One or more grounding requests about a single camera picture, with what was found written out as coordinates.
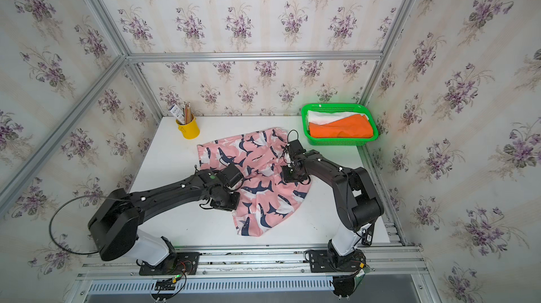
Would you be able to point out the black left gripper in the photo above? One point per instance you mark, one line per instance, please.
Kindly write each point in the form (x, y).
(232, 206)

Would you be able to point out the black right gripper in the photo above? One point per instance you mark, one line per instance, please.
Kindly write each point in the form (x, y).
(286, 178)

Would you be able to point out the pink patterned garment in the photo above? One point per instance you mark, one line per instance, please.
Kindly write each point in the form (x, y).
(266, 200)

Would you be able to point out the white shorts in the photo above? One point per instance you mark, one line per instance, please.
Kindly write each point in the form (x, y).
(321, 118)

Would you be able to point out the orange cloth garment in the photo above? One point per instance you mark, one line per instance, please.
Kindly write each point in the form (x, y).
(355, 126)

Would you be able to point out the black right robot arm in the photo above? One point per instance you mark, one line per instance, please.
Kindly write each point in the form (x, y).
(357, 201)

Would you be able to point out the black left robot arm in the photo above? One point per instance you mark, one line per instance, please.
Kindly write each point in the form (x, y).
(114, 227)

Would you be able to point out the yellow pencil cup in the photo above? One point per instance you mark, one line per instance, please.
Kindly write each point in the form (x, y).
(189, 131)

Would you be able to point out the green plastic basket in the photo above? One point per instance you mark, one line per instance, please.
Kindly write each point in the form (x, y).
(335, 108)

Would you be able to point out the wooden pencils bundle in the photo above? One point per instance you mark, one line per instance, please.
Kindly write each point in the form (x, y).
(187, 113)

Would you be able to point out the black stapler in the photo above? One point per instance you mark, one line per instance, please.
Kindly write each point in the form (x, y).
(367, 234)

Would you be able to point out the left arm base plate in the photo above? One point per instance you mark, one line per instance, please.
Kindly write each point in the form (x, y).
(177, 264)

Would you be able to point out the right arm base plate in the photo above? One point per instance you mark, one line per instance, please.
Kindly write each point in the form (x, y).
(328, 261)

